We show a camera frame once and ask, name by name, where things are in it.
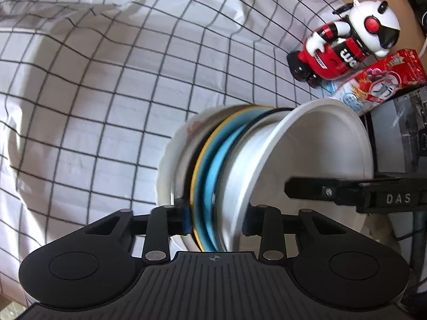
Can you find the white black checked tablecloth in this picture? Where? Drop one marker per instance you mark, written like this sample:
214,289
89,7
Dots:
100,106

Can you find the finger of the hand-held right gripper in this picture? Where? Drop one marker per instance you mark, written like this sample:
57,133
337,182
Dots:
317,191

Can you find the white paper bowl red print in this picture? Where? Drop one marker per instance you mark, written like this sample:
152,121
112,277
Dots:
317,146

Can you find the red cereal bag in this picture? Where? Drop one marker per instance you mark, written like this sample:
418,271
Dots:
377,83

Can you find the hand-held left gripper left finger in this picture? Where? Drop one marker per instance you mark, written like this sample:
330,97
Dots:
186,220

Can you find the white bowl with yellow rim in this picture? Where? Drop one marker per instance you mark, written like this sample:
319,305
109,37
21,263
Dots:
194,180

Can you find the red panda robot toy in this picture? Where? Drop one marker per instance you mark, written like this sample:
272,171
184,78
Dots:
333,53

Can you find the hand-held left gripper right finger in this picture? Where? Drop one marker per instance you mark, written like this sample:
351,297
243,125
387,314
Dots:
247,225

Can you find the blue bowl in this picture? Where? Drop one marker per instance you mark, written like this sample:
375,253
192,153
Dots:
206,190

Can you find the plain white bowl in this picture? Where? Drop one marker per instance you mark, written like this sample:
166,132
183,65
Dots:
233,186

